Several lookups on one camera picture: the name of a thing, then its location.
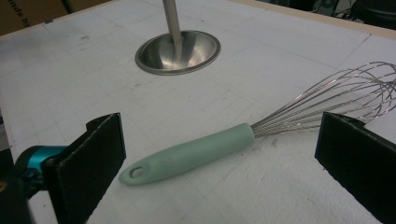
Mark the brown cardboard box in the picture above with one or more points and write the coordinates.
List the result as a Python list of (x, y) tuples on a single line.
[(28, 12)]

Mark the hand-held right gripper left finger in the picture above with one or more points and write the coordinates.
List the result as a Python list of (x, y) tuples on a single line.
[(84, 168)]

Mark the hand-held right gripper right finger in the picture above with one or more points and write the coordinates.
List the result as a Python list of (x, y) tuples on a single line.
[(358, 161)]

